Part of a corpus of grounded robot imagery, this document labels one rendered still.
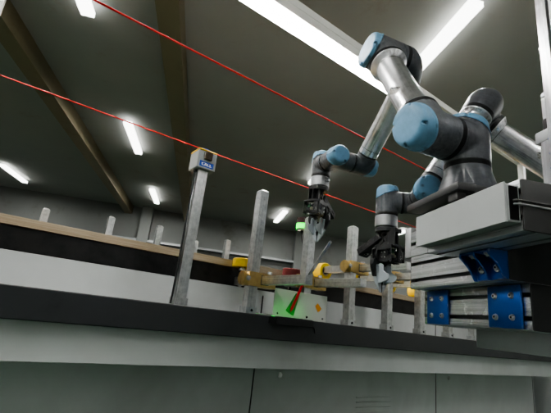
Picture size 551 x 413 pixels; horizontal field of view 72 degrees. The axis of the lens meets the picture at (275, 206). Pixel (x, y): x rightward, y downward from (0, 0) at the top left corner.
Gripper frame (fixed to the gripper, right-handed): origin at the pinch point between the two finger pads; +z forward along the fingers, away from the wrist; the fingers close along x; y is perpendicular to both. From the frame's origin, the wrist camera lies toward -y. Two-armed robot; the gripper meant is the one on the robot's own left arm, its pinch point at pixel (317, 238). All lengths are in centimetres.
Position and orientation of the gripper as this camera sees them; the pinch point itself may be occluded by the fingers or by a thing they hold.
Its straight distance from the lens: 149.6
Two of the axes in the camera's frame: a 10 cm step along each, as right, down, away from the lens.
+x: 8.2, -0.7, -5.6
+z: -1.1, 9.5, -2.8
